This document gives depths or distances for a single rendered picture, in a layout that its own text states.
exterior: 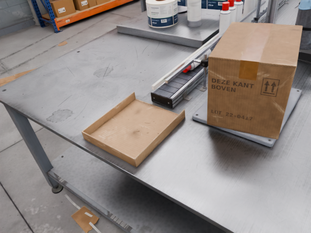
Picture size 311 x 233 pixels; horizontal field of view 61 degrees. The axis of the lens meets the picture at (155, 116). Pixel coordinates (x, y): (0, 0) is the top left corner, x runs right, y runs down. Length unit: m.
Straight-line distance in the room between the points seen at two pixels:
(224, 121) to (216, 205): 0.30
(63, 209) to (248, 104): 1.43
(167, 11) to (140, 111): 0.84
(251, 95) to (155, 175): 0.39
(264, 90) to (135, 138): 0.46
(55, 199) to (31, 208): 0.16
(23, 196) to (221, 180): 1.58
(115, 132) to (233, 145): 0.43
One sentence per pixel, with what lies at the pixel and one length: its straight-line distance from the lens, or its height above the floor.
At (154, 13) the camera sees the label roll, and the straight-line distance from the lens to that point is 1.76.
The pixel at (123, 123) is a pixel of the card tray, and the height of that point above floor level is 0.83.
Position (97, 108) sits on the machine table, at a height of 0.83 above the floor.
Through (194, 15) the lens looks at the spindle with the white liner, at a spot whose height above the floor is 0.95.
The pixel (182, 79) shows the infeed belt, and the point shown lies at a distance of 1.18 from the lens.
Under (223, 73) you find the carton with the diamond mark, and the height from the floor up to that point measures 1.07.
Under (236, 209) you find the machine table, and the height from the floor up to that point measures 0.83.
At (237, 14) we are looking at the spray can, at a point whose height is 0.99.
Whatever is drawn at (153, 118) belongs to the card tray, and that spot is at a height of 0.83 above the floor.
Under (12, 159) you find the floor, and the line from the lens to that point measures 2.48.
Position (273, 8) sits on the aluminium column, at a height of 0.99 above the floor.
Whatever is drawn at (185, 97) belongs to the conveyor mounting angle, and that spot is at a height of 0.83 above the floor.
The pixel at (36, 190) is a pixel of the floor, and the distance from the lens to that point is 2.13.
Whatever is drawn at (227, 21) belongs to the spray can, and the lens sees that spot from 1.46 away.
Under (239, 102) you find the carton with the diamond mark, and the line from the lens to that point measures 0.88.
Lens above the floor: 1.49
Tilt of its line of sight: 38 degrees down
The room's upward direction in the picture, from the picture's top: 7 degrees counter-clockwise
